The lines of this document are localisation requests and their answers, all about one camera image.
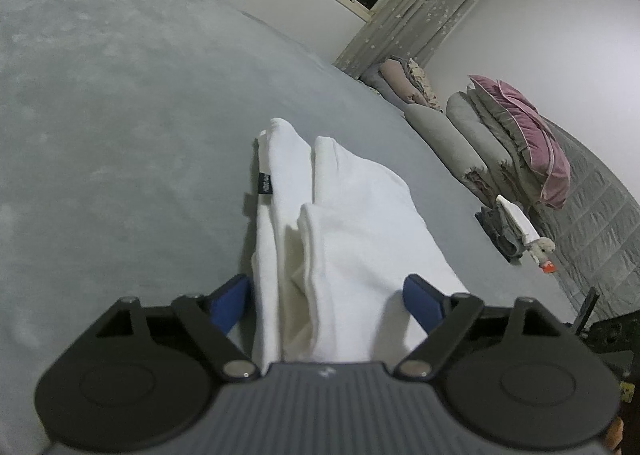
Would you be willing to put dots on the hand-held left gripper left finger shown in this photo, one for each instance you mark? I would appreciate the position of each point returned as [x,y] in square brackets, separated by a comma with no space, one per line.
[232,304]

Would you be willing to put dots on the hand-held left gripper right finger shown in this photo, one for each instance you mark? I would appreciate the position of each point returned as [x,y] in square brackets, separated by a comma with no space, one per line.
[422,302]

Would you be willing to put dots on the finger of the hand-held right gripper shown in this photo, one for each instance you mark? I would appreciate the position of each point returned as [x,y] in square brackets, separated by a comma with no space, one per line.
[589,310]

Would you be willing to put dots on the white Winnie the Pooh sweatshirt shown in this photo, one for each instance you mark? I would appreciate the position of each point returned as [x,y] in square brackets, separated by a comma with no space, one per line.
[360,235]

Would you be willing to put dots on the folded grey clothes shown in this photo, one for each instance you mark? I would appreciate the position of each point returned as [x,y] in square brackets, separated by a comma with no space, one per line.
[497,235]

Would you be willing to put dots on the white plush toy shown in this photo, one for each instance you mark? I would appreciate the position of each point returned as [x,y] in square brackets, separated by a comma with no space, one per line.
[541,252]

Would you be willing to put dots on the grey quilted headboard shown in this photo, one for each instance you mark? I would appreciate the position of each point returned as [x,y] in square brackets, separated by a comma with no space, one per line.
[600,215]

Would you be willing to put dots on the stack of folded quilts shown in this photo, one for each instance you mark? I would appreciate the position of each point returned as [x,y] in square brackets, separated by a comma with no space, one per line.
[480,135]

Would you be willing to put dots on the pink quilt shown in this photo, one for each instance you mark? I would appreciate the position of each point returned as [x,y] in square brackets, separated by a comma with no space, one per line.
[535,135]

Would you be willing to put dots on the grey bed blanket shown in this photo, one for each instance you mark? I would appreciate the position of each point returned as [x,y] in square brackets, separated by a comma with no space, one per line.
[100,135]

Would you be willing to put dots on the pink and grey pillows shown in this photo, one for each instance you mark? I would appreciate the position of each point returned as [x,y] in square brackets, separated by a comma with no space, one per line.
[397,82]

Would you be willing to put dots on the lavender grey pillow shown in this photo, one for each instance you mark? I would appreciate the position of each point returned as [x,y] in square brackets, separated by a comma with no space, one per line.
[375,85]

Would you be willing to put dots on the wide beige star curtain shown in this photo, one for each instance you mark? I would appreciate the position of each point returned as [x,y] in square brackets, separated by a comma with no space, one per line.
[420,10]

